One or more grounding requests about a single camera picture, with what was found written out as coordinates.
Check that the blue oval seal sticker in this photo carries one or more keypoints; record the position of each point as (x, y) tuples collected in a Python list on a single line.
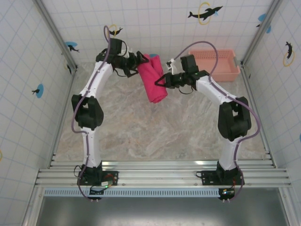
[(153, 55)]

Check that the aluminium rail beam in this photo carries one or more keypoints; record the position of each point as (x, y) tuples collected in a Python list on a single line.
[(152, 174)]

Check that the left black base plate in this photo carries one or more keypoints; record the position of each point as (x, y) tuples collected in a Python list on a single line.
[(110, 177)]

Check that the left small circuit board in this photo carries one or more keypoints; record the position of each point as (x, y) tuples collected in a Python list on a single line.
[(100, 189)]

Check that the pink long pants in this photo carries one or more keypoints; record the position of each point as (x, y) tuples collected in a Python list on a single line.
[(152, 80)]

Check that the blue circle seal sticker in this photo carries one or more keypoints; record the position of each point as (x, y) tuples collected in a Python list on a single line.
[(39, 90)]

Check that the right small circuit board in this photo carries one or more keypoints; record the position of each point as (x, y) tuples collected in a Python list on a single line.
[(227, 192)]

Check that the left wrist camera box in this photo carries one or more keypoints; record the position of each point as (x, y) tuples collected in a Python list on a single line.
[(116, 46)]

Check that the blue oval dolphin sticker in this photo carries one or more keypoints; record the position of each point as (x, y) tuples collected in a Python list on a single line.
[(71, 46)]

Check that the pink plastic basket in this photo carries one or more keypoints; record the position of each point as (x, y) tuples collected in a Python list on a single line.
[(225, 67)]

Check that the aluminium frame post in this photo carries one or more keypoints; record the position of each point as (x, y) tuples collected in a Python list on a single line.
[(56, 35), (261, 35)]

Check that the grey metal panel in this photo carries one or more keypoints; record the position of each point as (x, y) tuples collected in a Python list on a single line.
[(164, 212)]

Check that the small circuit board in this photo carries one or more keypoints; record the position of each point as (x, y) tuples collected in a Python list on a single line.
[(227, 192), (100, 189)]

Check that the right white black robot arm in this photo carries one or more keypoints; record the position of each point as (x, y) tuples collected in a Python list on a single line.
[(232, 122)]

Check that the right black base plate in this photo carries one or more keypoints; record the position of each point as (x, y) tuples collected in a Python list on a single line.
[(208, 176)]

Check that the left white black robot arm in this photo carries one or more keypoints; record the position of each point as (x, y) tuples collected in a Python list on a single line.
[(90, 146)]

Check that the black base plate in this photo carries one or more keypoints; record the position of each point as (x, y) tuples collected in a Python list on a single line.
[(110, 177), (208, 176)]

